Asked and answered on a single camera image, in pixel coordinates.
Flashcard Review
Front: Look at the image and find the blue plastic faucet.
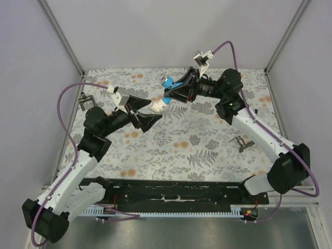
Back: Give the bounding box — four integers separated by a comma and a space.
160, 76, 183, 105

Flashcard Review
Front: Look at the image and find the right aluminium frame post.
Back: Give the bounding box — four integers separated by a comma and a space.
264, 0, 311, 75

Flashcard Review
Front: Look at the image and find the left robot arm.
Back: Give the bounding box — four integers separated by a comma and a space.
22, 93, 167, 247

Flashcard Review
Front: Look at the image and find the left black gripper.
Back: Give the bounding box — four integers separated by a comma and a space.
101, 95, 162, 137

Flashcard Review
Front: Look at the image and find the left aluminium frame post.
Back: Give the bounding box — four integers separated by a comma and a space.
37, 0, 85, 78

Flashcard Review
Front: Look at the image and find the purple cable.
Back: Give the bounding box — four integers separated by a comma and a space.
212, 40, 320, 224
31, 82, 141, 246

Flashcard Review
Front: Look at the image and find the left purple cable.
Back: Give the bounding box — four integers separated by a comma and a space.
31, 82, 141, 246

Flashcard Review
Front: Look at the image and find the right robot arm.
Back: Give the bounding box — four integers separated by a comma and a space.
161, 67, 310, 204

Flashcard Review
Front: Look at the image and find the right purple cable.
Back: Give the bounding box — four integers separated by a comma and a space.
212, 40, 320, 224

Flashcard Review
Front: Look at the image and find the aluminium frame post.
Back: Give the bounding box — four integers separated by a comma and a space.
264, 0, 311, 75
37, 0, 85, 78

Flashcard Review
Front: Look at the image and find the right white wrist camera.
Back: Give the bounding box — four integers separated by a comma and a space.
193, 50, 214, 78

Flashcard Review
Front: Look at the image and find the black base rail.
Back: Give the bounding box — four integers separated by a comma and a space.
84, 176, 270, 214

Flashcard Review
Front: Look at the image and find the white slotted cable duct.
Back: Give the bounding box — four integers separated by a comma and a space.
80, 205, 241, 217

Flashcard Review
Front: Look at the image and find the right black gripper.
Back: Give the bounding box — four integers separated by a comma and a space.
164, 66, 226, 104

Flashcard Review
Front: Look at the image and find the white plastic elbow fitting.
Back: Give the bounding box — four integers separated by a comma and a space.
149, 99, 169, 113

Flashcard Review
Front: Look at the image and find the dark metal faucet left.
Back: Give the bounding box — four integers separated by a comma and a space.
78, 92, 96, 111

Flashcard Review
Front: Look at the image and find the floral patterned mat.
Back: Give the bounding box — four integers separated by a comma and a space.
84, 68, 272, 182

